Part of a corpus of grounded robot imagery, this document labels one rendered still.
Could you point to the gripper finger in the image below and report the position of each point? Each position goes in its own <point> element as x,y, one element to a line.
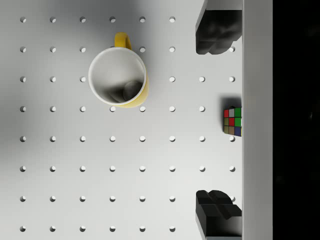
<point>215,215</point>
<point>217,30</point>

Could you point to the puzzle cube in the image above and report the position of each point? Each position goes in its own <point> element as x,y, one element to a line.
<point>232,121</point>

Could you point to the yellow mug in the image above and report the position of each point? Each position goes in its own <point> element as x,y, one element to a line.
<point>135,102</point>

